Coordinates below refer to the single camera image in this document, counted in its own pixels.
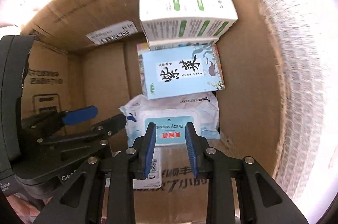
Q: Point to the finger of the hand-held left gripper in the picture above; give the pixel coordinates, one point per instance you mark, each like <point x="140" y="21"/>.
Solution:
<point x="79" y="114"/>
<point x="111" y="125"/>

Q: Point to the flat white box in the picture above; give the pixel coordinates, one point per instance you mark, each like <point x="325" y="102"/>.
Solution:
<point x="179" y="45"/>

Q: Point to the blue baby wipes packet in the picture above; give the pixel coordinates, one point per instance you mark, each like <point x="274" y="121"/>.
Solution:
<point x="169" y="115"/>

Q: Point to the white green carton box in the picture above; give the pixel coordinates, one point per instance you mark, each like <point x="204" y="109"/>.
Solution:
<point x="182" y="2"/>

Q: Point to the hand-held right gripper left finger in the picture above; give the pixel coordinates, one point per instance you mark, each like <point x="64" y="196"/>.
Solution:
<point x="149" y="150"/>

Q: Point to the brown cardboard box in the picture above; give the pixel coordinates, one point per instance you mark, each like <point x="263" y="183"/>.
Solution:
<point x="105" y="76"/>

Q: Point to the light blue tea box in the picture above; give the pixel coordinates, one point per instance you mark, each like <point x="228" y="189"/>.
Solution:
<point x="182" y="73"/>

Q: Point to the small white printed box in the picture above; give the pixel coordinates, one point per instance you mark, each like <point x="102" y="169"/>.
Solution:
<point x="158" y="166"/>

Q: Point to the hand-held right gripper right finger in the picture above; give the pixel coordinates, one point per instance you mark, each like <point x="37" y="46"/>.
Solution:
<point x="191" y="150"/>

